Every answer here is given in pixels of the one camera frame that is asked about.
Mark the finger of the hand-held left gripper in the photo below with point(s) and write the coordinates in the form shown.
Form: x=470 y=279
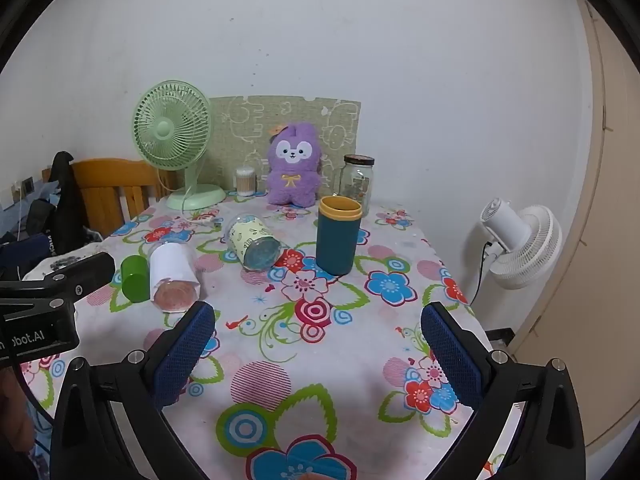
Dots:
x=75 y=275

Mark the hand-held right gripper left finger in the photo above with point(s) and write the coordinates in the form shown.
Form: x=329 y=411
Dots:
x=182 y=357

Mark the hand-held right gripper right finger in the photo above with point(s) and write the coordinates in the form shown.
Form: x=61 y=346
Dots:
x=455 y=360

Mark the teal cup with yellow rim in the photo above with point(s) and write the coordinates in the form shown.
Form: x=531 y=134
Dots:
x=337 y=245

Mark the person's left forearm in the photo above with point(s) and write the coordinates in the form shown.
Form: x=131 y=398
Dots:
x=12 y=410

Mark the small green cup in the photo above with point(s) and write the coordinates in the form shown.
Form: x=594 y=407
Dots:
x=135 y=277

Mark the clear cup with yellow print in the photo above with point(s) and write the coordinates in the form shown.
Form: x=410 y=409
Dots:
x=247 y=237

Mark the white printed cloth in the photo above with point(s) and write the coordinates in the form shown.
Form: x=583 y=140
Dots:
x=55 y=262

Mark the dark blue cloth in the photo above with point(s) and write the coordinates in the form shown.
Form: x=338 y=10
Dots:
x=22 y=255

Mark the black jacket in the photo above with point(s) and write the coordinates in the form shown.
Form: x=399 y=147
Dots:
x=62 y=200

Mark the white jar with green lid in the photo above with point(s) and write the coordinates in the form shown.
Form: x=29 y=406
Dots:
x=170 y=270

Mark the wooden chair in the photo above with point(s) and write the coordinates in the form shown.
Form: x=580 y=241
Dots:
x=105 y=175

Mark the floral tablecloth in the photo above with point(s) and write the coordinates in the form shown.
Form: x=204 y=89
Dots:
x=350 y=360

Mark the white clip fan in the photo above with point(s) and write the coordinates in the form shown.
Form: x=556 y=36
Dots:
x=530 y=245

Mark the green desk fan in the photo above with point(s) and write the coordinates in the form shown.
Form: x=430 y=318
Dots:
x=165 y=127

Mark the beige wooden door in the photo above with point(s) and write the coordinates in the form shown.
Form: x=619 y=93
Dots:
x=600 y=260

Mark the clear cotton swab container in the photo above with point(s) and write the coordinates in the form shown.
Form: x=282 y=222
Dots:
x=245 y=182

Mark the glass jar with black lid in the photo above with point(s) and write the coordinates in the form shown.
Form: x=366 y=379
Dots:
x=356 y=185

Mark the purple plush toy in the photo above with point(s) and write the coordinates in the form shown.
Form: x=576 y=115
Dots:
x=292 y=180

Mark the green patterned puzzle board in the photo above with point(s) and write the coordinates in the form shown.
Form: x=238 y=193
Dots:
x=240 y=125

